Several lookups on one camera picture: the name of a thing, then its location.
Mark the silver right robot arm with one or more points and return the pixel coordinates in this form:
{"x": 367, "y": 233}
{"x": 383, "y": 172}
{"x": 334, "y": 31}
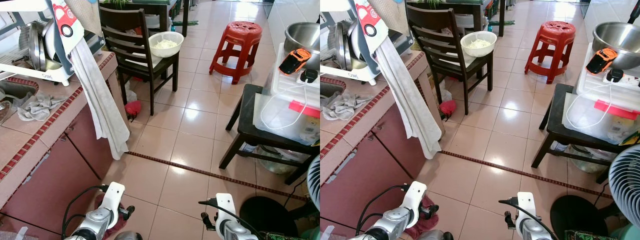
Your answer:
{"x": 530, "y": 231}
{"x": 232, "y": 232}

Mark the maroon kitchen cabinet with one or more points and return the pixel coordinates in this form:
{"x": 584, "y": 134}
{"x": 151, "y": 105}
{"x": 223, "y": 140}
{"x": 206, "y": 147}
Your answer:
{"x": 370, "y": 180}
{"x": 50, "y": 185}

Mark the black round base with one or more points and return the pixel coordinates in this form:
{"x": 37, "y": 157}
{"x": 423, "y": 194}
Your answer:
{"x": 577, "y": 215}
{"x": 267, "y": 215}

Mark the steel basin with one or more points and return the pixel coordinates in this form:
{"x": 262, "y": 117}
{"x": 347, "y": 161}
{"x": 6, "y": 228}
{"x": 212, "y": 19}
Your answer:
{"x": 275, "y": 162}
{"x": 587, "y": 162}

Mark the red plastic bag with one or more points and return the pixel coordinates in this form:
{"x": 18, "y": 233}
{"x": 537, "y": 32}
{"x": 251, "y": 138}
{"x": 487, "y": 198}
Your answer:
{"x": 447, "y": 107}
{"x": 133, "y": 108}

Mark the dark wooden low table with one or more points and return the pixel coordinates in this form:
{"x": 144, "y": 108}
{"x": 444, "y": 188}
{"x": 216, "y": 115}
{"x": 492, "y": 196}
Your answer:
{"x": 557, "y": 125}
{"x": 247, "y": 125}

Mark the grey hanging towel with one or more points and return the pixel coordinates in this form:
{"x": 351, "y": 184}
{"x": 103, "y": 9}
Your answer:
{"x": 407, "y": 100}
{"x": 100, "y": 105}

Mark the white fan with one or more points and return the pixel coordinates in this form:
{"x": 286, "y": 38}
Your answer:
{"x": 627, "y": 185}
{"x": 315, "y": 182}

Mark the clear plastic storage box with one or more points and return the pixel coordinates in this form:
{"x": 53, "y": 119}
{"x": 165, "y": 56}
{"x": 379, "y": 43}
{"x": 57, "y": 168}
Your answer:
{"x": 585, "y": 112}
{"x": 280, "y": 112}

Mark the crumpled grey rag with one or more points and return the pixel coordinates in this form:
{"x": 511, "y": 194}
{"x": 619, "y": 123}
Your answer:
{"x": 37, "y": 107}
{"x": 345, "y": 106}

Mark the white dish rack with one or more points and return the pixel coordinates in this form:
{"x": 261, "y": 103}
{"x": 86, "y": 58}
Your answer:
{"x": 45, "y": 76}
{"x": 357, "y": 75}

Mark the white bowl with food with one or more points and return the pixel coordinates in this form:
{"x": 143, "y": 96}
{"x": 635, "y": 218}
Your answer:
{"x": 478, "y": 51}
{"x": 166, "y": 52}

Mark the black charger plug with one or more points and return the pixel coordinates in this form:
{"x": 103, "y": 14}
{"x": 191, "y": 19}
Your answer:
{"x": 310, "y": 76}
{"x": 615, "y": 75}

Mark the grey plate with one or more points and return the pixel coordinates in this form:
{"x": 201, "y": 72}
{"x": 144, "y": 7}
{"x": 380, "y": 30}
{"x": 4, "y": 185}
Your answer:
{"x": 50, "y": 45}
{"x": 357, "y": 45}

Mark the orange black phone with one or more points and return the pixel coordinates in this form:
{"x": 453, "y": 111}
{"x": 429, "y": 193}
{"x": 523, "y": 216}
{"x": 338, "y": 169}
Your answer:
{"x": 601, "y": 61}
{"x": 295, "y": 61}

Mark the round steel tray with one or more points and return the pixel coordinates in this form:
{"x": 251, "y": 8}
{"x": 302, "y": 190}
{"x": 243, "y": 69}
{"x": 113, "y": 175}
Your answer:
{"x": 342, "y": 47}
{"x": 36, "y": 47}

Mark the dark wooden chair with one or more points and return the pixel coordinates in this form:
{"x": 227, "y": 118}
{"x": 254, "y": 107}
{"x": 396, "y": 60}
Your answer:
{"x": 122, "y": 17}
{"x": 430, "y": 17}

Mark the red plastic stool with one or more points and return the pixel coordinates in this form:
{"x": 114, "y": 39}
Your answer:
{"x": 557, "y": 29}
{"x": 245, "y": 30}

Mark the beige mesh bag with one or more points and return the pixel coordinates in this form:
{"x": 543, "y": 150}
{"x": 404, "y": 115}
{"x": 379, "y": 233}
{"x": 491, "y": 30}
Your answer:
{"x": 82, "y": 15}
{"x": 390, "y": 15}

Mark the red car print cloth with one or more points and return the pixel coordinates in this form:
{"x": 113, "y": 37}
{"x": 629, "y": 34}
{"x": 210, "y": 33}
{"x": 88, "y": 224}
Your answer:
{"x": 62, "y": 15}
{"x": 367, "y": 15}

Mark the large steel bowl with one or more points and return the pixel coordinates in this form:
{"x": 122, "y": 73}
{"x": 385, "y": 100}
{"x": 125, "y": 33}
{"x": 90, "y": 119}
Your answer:
{"x": 617, "y": 40}
{"x": 302, "y": 37}

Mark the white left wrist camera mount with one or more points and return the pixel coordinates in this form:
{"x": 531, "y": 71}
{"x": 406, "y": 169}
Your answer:
{"x": 415, "y": 195}
{"x": 112, "y": 197}

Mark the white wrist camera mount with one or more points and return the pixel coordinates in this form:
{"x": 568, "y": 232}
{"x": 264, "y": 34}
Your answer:
{"x": 112, "y": 197}
{"x": 525, "y": 202}
{"x": 415, "y": 195}
{"x": 225, "y": 205}

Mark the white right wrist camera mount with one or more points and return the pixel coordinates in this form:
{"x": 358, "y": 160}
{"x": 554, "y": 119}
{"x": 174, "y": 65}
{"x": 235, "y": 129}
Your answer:
{"x": 225, "y": 205}
{"x": 525, "y": 202}

